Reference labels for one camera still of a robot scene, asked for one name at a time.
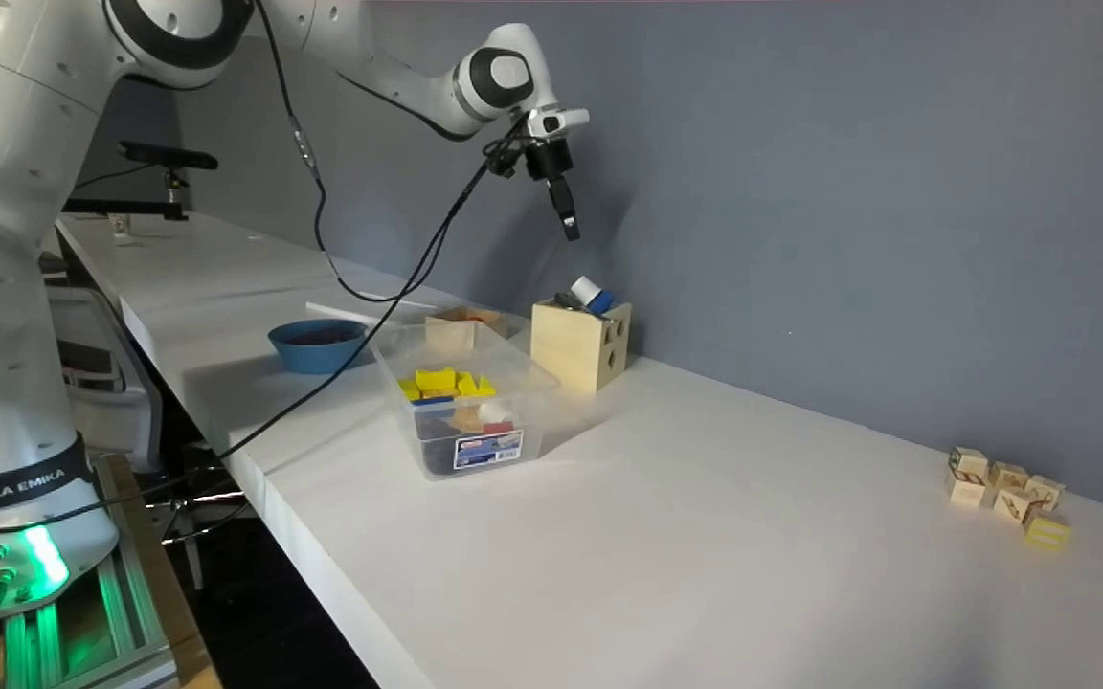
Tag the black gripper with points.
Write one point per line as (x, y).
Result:
(548, 159)

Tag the white plastic cap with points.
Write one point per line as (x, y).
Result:
(495, 411)
(586, 290)

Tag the wooden shape sorter box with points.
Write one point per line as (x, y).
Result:
(572, 351)

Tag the small open wooden box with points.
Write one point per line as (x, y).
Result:
(452, 340)

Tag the blue plastic bowl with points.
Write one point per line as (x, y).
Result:
(318, 354)

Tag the white control box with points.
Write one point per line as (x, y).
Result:
(105, 386)

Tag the clear plastic container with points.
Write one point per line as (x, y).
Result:
(551, 414)

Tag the yellow toy piece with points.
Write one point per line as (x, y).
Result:
(446, 386)

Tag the small wooden letter block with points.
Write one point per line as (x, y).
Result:
(1046, 490)
(1014, 508)
(1009, 480)
(966, 466)
(966, 497)

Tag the yellowish wooden letter block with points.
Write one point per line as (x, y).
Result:
(1046, 535)

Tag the robot mounting platform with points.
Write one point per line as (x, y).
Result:
(130, 639)

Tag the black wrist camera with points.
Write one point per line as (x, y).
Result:
(508, 156)

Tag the black stereo camera bar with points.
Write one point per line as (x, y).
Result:
(168, 159)

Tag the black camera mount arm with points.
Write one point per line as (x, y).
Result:
(130, 205)

